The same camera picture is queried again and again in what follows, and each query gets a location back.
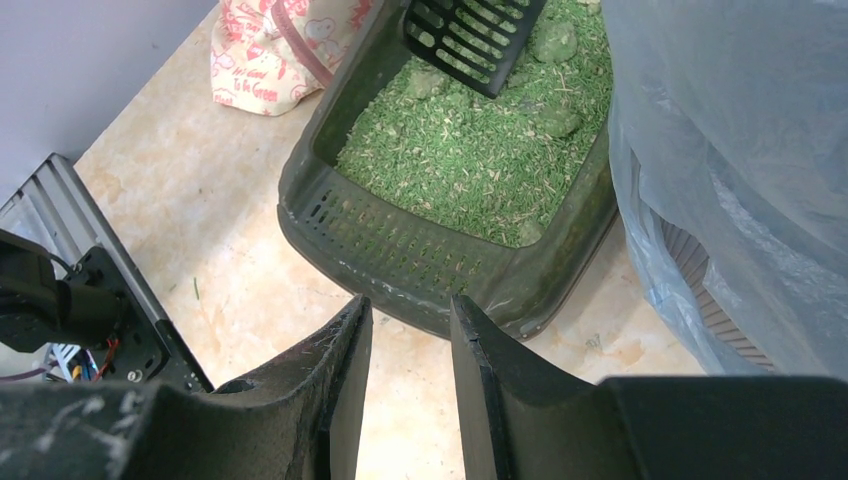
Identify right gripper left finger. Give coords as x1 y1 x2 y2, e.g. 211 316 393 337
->
1 295 373 479

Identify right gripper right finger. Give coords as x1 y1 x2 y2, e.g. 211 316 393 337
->
450 295 847 479

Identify dark green litter box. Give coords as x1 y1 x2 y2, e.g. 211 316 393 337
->
278 1 617 339

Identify blue plastic bin liner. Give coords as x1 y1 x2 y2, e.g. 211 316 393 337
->
602 1 847 380

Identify black litter scoop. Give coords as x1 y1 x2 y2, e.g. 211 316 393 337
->
400 0 546 99

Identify green litter pellets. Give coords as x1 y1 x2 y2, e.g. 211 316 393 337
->
337 1 612 247

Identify patterned cream cloth bag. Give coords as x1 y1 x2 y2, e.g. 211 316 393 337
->
210 0 374 116

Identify aluminium frame rail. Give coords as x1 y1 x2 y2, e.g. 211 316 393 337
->
1 154 173 326

